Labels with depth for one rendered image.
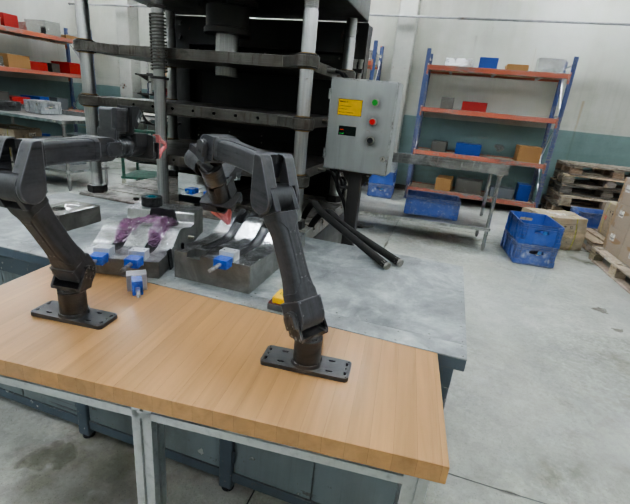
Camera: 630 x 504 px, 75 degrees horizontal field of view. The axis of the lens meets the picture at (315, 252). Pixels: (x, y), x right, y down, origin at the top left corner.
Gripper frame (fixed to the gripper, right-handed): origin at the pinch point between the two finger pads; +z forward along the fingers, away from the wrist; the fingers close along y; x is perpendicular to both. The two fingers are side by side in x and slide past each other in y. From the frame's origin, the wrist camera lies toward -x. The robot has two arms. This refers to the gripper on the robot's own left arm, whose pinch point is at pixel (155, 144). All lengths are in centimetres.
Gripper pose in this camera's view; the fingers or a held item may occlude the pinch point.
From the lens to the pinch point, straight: 139.4
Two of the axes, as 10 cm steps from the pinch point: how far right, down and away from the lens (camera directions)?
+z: 2.1, -2.8, 9.4
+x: -1.0, 9.5, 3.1
